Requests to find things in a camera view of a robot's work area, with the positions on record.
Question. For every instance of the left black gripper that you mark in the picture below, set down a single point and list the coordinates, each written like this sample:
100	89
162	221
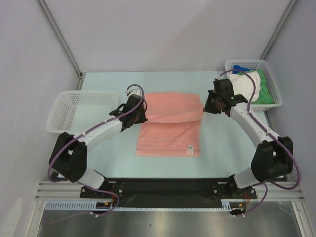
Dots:
142	119

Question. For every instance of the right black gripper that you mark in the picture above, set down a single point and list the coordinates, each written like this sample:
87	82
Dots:
211	104

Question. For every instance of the pink terry towel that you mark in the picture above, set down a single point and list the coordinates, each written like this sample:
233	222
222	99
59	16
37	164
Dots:
173	125

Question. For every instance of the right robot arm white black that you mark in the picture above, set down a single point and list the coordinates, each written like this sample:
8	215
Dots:
274	154

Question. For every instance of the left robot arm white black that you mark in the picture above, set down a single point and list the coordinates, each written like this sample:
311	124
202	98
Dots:
68	161

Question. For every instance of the white basket with towels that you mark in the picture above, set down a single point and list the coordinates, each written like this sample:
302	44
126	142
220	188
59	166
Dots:
272	88

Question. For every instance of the white towel in basket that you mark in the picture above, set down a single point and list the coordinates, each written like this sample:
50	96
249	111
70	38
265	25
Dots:
243	85

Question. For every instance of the blue towel in basket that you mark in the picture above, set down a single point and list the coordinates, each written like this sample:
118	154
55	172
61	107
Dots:
237	69

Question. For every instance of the green towel in basket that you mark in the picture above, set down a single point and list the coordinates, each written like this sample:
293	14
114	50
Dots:
264	96

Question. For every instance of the empty white plastic basket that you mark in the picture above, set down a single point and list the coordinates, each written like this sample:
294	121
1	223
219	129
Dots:
78	111

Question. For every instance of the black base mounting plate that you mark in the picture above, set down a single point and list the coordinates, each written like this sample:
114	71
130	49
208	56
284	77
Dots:
169	192

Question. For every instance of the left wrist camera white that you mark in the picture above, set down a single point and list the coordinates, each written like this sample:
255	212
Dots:
136	92

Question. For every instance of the white slotted cable duct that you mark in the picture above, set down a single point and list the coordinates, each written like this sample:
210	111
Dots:
103	206

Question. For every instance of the right aluminium corner post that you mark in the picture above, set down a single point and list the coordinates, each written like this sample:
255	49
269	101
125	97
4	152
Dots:
279	27

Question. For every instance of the aluminium corner post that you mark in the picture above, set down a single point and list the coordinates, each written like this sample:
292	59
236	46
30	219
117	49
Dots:
43	6
279	27

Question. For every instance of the left aluminium corner post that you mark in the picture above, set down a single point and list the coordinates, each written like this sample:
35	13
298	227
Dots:
43	6

